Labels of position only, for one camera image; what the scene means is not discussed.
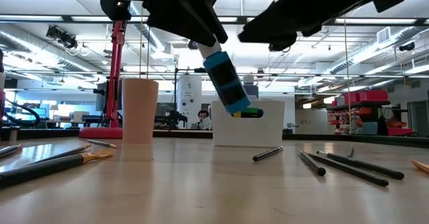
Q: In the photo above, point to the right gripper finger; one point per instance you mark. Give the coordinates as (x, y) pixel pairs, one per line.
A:
(271, 26)

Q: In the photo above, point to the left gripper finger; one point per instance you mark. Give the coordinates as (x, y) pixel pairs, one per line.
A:
(181, 23)
(214, 12)

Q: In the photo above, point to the small blue paint bottle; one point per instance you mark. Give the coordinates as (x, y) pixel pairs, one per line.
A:
(228, 83)

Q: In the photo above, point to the black paintbrush orange tip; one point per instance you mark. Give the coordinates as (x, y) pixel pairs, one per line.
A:
(102, 143)
(423, 166)

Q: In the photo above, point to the wide paintbrush gold ferrule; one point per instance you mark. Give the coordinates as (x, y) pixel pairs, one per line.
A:
(50, 167)

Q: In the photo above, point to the white air vent grille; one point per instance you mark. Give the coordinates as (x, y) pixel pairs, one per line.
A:
(383, 35)

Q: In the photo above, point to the black tripod stand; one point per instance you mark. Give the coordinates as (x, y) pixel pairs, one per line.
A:
(175, 96)

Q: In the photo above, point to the white cylindrical tank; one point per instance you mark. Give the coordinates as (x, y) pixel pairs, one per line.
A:
(189, 96)

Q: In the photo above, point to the red desk lamp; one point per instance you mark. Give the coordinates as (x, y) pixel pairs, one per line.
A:
(115, 66)

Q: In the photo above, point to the black ceiling device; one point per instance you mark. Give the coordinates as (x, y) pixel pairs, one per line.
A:
(407, 46)

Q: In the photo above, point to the person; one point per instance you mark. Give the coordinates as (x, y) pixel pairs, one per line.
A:
(202, 115)

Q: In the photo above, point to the orange cup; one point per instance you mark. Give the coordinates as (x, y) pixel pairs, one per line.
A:
(140, 113)

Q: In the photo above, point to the shelf with red bins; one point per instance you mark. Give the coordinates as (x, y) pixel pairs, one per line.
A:
(372, 96)

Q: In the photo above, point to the white plastic bin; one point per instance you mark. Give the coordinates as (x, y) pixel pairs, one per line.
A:
(248, 130)

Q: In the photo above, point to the dark monitor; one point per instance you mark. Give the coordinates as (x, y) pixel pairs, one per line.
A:
(100, 98)

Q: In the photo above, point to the red floor bin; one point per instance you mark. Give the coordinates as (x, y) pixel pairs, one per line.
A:
(400, 131)

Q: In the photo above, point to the silver ventilation duct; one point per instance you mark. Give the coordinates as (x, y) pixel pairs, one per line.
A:
(368, 54)
(20, 44)

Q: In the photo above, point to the black aluminium table frame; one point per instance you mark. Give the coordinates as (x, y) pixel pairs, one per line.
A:
(368, 139)

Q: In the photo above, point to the small grey metal post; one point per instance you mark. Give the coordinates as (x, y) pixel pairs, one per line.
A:
(13, 135)

